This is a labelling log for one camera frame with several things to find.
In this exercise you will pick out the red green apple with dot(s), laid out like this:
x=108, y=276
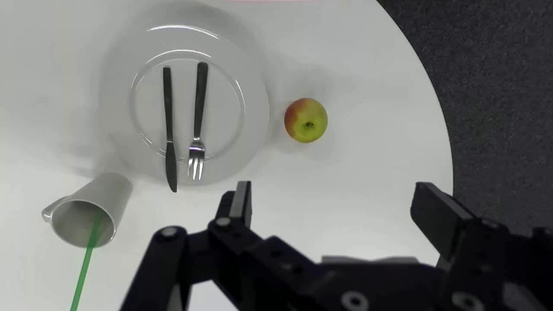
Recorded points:
x=307, y=120

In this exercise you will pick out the green plastic straw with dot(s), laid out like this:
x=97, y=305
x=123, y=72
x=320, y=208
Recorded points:
x=87, y=260

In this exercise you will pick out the white ceramic cup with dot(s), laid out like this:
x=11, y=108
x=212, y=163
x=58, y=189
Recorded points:
x=97, y=210

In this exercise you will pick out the white round plate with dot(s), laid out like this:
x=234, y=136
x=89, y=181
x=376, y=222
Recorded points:
x=132, y=105

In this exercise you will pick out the black handled fork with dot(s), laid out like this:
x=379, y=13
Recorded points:
x=198, y=151

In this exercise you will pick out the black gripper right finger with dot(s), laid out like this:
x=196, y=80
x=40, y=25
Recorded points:
x=445, y=222

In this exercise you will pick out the black handled knife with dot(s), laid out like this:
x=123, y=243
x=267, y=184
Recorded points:
x=172, y=170

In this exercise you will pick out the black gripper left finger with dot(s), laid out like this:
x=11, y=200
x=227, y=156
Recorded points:
x=234, y=213

